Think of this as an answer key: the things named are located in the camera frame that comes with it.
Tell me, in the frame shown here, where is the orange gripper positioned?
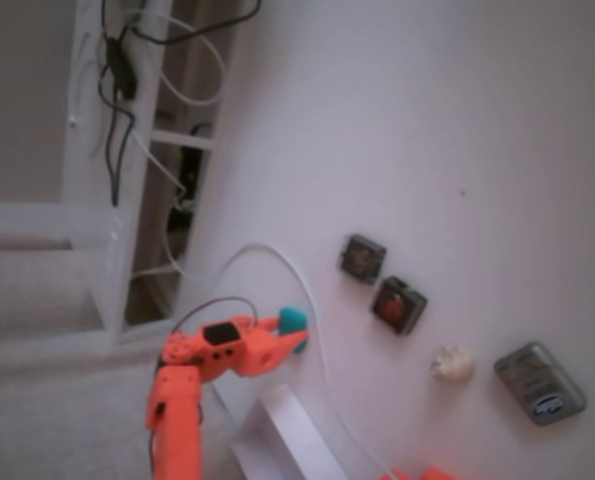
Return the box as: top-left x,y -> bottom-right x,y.
199,314 -> 309,379

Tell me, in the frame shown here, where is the white cardboard bin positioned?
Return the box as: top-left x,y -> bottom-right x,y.
229,384 -> 351,480

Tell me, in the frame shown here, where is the black box with red coin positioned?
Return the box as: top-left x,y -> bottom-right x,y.
370,276 -> 429,337
339,233 -> 388,286

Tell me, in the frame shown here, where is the cream bear figurine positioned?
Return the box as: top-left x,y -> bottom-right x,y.
430,344 -> 476,384

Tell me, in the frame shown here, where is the grey metal tin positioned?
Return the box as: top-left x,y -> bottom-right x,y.
493,341 -> 588,427

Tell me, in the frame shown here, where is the long white cable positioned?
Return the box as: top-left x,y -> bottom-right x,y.
176,243 -> 403,480

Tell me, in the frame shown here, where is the thin servo wire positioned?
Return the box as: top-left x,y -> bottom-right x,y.
169,296 -> 261,336

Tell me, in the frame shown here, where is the white shelf frame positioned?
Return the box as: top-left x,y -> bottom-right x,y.
61,0 -> 238,346

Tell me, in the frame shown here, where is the short white cable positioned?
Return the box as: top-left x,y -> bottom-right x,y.
126,7 -> 227,281

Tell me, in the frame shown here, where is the thick black cable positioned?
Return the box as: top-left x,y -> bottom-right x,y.
96,0 -> 263,207

